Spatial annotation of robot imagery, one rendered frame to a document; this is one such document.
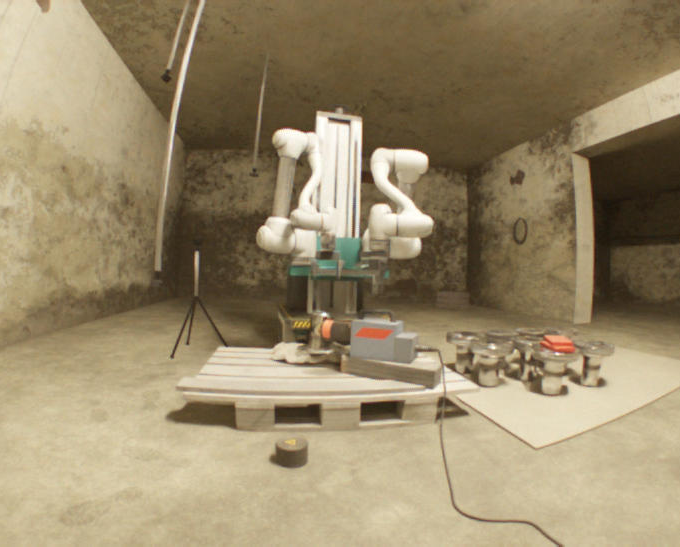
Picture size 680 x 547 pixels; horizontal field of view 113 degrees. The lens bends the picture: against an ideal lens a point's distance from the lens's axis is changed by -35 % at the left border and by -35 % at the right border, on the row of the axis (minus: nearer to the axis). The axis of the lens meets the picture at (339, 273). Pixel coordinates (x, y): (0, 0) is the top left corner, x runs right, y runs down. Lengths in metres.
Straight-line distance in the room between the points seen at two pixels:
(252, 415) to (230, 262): 5.52
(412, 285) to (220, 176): 4.44
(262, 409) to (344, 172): 1.78
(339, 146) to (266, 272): 4.39
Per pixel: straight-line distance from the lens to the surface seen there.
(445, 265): 7.42
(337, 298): 2.43
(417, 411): 1.43
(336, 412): 1.34
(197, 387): 1.35
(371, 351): 1.53
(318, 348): 1.81
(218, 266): 6.73
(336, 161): 2.54
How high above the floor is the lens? 0.62
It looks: level
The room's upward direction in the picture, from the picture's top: 2 degrees clockwise
